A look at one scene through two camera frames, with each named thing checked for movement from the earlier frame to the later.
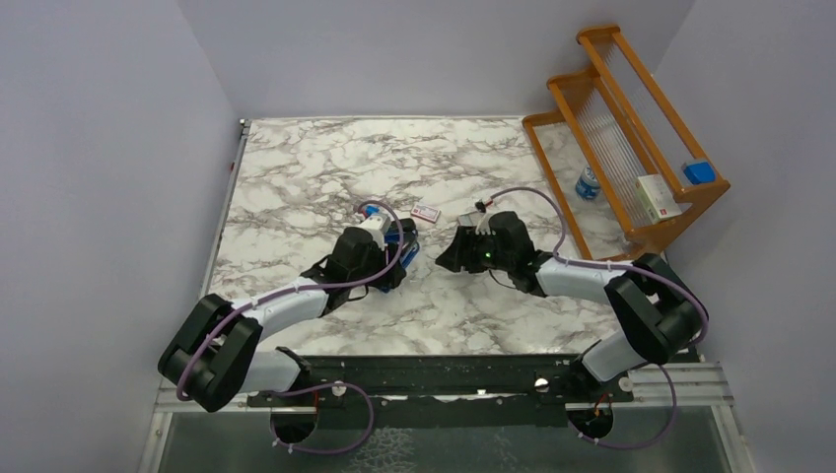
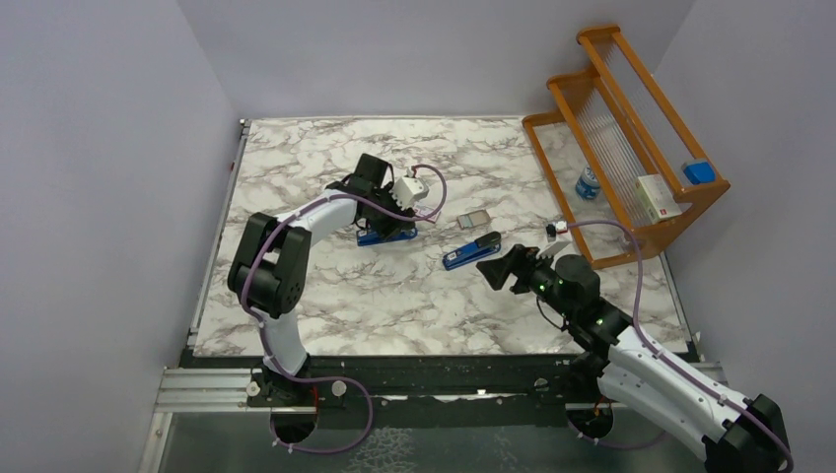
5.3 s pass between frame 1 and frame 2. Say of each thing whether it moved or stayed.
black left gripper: moved
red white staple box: stayed
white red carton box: stayed
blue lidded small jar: stayed
